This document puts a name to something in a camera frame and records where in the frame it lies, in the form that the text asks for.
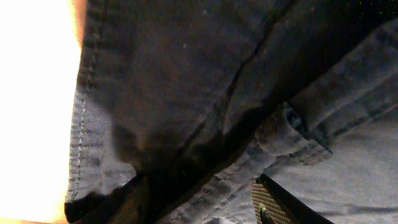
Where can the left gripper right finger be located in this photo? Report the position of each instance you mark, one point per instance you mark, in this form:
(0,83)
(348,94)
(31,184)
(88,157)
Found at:
(274,205)

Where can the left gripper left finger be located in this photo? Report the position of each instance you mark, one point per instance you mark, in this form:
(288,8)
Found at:
(127,205)

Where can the navy blue shorts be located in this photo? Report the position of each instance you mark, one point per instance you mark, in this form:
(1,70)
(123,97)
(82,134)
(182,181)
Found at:
(203,96)

